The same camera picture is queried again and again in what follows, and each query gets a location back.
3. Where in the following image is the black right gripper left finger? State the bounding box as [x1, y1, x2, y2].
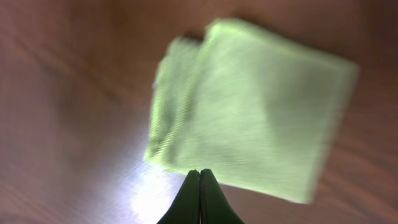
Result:
[157, 170, 200, 224]

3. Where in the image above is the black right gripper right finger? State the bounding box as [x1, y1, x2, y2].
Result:
[200, 169, 244, 224]

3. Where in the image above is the green microfiber cloth with tag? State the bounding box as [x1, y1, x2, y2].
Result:
[145, 19, 359, 203]

